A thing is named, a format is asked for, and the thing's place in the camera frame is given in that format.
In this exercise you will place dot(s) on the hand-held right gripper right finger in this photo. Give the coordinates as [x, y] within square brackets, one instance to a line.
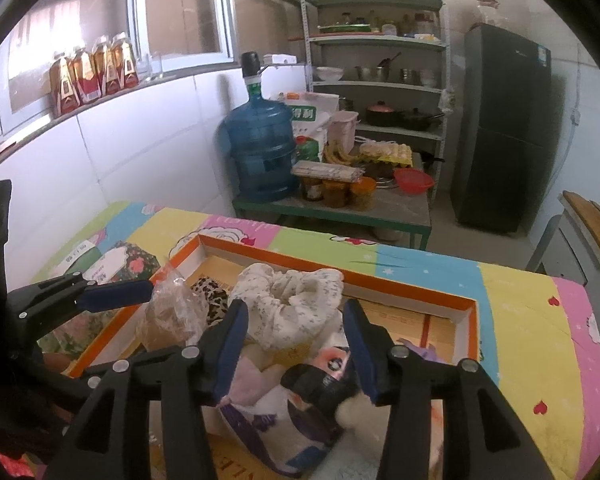
[358, 350]

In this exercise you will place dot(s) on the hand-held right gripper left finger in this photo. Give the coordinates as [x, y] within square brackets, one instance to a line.
[230, 345]

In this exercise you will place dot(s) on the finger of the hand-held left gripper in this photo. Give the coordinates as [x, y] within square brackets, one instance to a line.
[115, 294]

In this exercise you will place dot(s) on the leopard print scarf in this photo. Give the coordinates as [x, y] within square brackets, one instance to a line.
[212, 300]

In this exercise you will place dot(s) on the clear plastic bag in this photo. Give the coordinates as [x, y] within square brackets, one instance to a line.
[170, 310]

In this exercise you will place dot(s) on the cartoon face plush doll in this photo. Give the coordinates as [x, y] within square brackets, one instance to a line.
[315, 390]

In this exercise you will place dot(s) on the orange shallow box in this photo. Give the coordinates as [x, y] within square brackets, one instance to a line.
[420, 330]

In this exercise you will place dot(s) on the white floral cloth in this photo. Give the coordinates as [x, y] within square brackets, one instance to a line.
[300, 300]

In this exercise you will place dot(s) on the floral patterned box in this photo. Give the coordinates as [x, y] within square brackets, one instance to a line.
[135, 260]

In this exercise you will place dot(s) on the cream plush bear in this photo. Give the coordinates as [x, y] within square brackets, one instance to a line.
[360, 412]

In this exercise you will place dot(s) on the purple plush toy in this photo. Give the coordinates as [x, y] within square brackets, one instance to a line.
[425, 352]

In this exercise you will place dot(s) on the low green table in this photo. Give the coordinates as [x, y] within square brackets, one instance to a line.
[390, 210]

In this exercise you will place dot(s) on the orange lid jar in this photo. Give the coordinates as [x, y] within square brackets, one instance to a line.
[362, 193]

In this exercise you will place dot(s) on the glass jar of sauce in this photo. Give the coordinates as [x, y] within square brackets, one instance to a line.
[336, 193]
[312, 190]

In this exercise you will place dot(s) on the colourful cartoon bed sheet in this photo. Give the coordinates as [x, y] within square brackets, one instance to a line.
[520, 320]

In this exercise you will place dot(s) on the red plastic bowl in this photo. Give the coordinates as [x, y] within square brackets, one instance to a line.
[414, 180]

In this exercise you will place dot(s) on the pack of dried noodles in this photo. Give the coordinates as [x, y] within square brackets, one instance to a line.
[325, 171]

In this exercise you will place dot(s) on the bunch of bananas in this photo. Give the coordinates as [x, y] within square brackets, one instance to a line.
[337, 154]

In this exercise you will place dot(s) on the egg tray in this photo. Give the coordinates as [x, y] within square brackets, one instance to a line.
[385, 151]

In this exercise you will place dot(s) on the blue water jug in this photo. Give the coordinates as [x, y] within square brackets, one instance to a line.
[255, 145]

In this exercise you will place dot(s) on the grey cabinet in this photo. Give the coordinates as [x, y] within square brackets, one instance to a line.
[570, 260]

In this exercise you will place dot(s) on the white green flour bag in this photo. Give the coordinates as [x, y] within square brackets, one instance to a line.
[307, 125]

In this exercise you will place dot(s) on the black pot with red lid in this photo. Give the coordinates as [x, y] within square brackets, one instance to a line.
[380, 114]

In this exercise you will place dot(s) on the black frying pan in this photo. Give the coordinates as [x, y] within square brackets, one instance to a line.
[420, 119]

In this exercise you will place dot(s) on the dark grey fridge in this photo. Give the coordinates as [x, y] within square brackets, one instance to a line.
[500, 135]

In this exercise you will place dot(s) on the black water pump dispenser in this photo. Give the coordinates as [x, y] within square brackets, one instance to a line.
[250, 67]

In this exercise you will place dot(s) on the wooden planks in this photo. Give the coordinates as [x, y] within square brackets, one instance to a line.
[595, 230]

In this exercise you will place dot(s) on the white bowl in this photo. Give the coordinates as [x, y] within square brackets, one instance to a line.
[328, 74]

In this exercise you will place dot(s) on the metal pot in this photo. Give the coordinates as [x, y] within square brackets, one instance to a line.
[367, 72]

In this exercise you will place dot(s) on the small white box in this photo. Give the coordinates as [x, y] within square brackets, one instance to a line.
[280, 58]

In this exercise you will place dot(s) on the white metal shelf rack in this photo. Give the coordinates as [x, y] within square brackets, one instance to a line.
[375, 40]

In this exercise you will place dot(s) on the green tray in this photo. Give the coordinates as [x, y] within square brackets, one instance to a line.
[345, 27]

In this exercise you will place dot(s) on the glass jar with lid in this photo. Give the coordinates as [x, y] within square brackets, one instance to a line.
[487, 12]

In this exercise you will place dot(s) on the sliding wall window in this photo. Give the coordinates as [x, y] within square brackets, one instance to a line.
[180, 15]

